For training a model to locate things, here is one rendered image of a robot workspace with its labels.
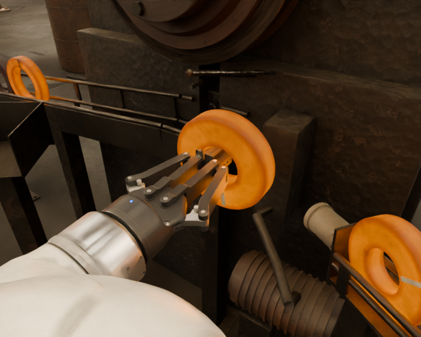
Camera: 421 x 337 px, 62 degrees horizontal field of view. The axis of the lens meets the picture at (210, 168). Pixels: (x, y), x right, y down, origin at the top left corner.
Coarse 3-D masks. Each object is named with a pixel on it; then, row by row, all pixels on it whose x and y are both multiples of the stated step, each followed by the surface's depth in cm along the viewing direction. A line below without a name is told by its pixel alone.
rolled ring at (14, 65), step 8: (24, 56) 116; (8, 64) 119; (16, 64) 116; (24, 64) 114; (32, 64) 115; (8, 72) 122; (16, 72) 122; (32, 72) 114; (40, 72) 116; (16, 80) 123; (32, 80) 116; (40, 80) 115; (16, 88) 124; (24, 88) 126; (40, 88) 116; (48, 88) 118; (32, 96) 126; (40, 96) 117; (48, 96) 120
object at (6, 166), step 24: (0, 120) 100; (24, 120) 87; (0, 144) 102; (24, 144) 87; (48, 144) 100; (0, 168) 90; (24, 168) 87; (0, 192) 98; (24, 192) 102; (24, 216) 103; (24, 240) 108
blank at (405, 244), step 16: (368, 224) 51; (384, 224) 48; (400, 224) 47; (352, 240) 55; (368, 240) 51; (384, 240) 48; (400, 240) 45; (416, 240) 45; (352, 256) 56; (368, 256) 53; (400, 256) 46; (416, 256) 43; (368, 272) 53; (384, 272) 53; (400, 272) 46; (416, 272) 43; (384, 288) 51; (400, 288) 46; (416, 288) 44; (400, 304) 47; (416, 304) 44; (416, 320) 45
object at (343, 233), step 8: (352, 224) 56; (336, 232) 55; (344, 232) 55; (336, 240) 55; (344, 240) 56; (336, 248) 56; (344, 248) 57; (344, 256) 58; (328, 272) 59; (336, 272) 59; (328, 280) 60
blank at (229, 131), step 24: (192, 120) 49; (216, 120) 46; (240, 120) 46; (192, 144) 51; (216, 144) 48; (240, 144) 46; (264, 144) 46; (240, 168) 48; (264, 168) 46; (240, 192) 50; (264, 192) 48
